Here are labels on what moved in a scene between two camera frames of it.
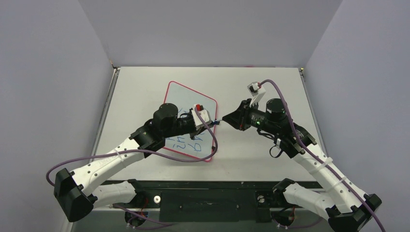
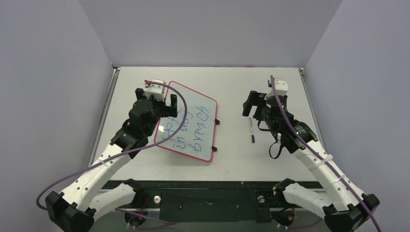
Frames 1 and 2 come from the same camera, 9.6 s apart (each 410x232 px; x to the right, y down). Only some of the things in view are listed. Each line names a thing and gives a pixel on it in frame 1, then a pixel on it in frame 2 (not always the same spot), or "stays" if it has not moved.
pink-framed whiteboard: x=203 y=145 stays
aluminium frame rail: x=115 y=71 stays
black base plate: x=213 y=201 stays
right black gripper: x=242 y=116 -> x=256 y=103
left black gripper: x=196 y=132 -> x=167 y=111
